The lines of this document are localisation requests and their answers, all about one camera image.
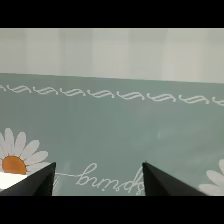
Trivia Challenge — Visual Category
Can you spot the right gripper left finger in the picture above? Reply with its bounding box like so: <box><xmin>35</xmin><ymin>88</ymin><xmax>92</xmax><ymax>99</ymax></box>
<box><xmin>0</xmin><ymin>161</ymin><xmax>57</xmax><ymax>197</ymax></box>

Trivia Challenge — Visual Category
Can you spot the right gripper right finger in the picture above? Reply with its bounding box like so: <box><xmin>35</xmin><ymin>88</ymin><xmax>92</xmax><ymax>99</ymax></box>
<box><xmin>142</xmin><ymin>161</ymin><xmax>208</xmax><ymax>197</ymax></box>

